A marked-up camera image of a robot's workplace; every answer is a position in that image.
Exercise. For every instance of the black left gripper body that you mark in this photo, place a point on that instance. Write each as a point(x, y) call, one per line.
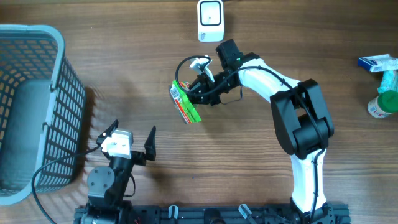
point(120, 164)

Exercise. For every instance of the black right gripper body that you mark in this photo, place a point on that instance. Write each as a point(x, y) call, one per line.
point(213, 95)

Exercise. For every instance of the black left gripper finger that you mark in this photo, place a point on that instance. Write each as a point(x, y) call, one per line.
point(149, 145)
point(107, 132)

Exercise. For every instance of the Haribo gummy candy bag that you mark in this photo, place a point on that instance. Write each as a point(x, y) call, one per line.
point(185, 108)

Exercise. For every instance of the green lid plastic jar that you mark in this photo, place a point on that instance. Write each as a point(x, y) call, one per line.
point(383, 105)

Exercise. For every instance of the white blue plaster box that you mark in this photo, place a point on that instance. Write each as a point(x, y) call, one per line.
point(378, 63)

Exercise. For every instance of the teal tissue packet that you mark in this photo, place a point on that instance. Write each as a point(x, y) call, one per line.
point(389, 81)

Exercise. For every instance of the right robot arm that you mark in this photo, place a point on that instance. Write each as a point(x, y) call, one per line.
point(302, 121)

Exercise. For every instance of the grey plastic shopping basket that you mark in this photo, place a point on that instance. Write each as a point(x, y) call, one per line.
point(42, 108)

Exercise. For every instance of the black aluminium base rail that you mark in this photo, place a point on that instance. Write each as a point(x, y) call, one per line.
point(278, 213)

